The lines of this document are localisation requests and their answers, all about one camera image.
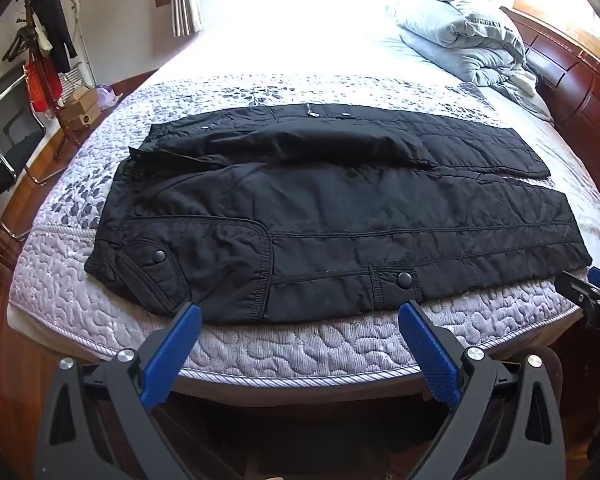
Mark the wooden coat rack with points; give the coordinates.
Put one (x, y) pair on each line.
(27, 15)

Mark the red hanging garment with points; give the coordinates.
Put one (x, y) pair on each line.
(42, 87)

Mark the wooden headboard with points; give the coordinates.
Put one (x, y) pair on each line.
(580, 90)

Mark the black quilted jacket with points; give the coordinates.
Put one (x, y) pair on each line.
(330, 220)

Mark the bed with grey quilted cover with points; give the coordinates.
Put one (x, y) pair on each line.
(280, 350)

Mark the folded grey duvet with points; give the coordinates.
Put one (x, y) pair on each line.
(460, 35)

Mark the black metal-frame chair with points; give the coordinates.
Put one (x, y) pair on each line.
(10, 125)

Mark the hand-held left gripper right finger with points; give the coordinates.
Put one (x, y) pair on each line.
(430, 355)

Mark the cardboard box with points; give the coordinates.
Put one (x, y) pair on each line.
(80, 110)

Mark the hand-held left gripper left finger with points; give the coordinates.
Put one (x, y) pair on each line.
(172, 355)

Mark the pale purple container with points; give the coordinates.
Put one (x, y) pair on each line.
(106, 96)

